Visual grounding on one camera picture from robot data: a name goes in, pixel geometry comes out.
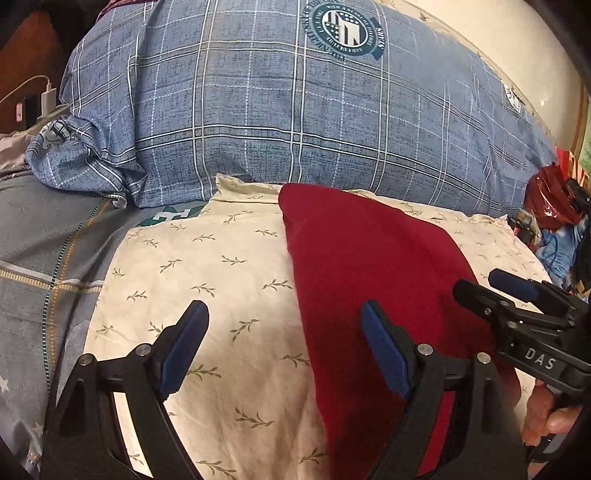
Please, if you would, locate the person's right hand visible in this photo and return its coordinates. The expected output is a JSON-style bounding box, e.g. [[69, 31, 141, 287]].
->
[[522, 378, 583, 448]]

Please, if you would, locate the blue plaid pillow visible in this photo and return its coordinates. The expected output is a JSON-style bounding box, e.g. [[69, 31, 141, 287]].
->
[[25, 0, 559, 217]]

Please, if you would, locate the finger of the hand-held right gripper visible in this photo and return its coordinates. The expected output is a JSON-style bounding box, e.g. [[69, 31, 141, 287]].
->
[[452, 278, 511, 329], [488, 270, 580, 319]]

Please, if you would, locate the brown wooden headboard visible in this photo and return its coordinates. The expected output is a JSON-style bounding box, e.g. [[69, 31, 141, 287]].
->
[[0, 9, 72, 134]]

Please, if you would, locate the blue cloth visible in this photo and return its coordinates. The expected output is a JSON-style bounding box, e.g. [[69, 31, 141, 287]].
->
[[538, 217, 591, 288]]

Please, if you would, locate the cream leaf-print pillow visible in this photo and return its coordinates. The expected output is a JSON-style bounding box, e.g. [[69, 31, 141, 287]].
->
[[85, 174, 555, 480]]

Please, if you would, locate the red sweater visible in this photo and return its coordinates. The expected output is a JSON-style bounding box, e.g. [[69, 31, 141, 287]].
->
[[277, 183, 522, 480]]

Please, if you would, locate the grey patterned bed sheet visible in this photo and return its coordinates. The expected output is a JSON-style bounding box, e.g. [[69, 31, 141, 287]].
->
[[0, 134, 208, 476]]

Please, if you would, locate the small dark box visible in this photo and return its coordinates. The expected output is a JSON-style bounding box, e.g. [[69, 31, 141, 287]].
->
[[508, 210, 542, 244]]

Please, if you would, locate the red plastic bag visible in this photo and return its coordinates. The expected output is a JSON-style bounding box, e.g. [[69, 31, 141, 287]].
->
[[526, 161, 583, 230]]

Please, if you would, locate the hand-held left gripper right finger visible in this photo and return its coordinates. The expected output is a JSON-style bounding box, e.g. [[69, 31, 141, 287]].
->
[[361, 300, 529, 480]]

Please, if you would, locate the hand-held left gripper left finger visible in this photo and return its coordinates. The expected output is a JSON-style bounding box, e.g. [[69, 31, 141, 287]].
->
[[39, 300, 211, 480]]

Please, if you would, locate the white charger cable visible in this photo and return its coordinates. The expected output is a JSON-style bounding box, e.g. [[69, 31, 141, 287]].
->
[[0, 74, 52, 108]]

